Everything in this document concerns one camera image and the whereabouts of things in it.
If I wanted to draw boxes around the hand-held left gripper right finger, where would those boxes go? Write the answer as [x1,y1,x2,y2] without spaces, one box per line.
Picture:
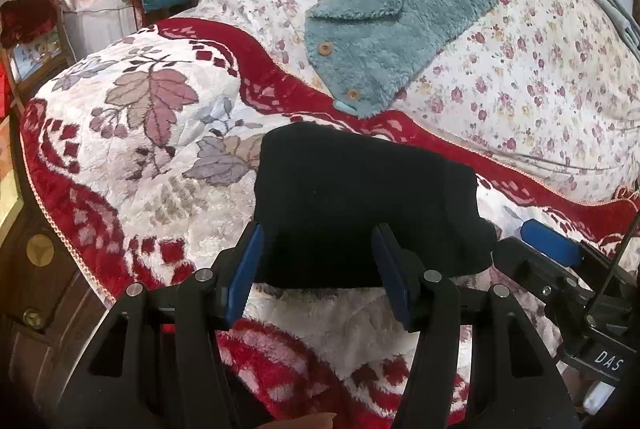
[371,223,581,429]

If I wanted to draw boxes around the floral quilt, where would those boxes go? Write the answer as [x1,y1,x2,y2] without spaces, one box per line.
[192,0,640,204]

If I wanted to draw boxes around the grey cloth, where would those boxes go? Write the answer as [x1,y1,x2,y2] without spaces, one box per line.
[585,0,640,54]

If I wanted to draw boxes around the person's left hand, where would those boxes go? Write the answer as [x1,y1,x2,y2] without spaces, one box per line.
[260,411,338,429]

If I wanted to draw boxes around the white pleated cloth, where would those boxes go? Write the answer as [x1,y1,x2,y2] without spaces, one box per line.
[62,0,146,60]

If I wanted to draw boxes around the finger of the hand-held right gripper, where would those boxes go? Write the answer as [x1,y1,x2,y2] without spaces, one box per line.
[492,218,587,305]

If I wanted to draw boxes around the wooden bed frame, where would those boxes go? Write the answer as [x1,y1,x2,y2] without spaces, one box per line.
[0,119,111,410]

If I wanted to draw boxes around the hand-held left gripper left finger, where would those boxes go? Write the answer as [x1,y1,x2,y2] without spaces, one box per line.
[57,221,266,429]

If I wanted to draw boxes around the red white leaf blanket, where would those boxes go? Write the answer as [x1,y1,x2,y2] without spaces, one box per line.
[20,18,640,427]

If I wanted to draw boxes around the teal fleece jacket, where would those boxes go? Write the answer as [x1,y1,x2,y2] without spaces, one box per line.
[304,0,546,117]

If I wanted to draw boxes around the black pants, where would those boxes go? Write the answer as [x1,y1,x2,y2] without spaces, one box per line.
[252,123,498,290]

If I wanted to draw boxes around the red velvet cloth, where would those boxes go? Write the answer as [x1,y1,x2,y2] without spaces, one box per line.
[0,0,58,50]

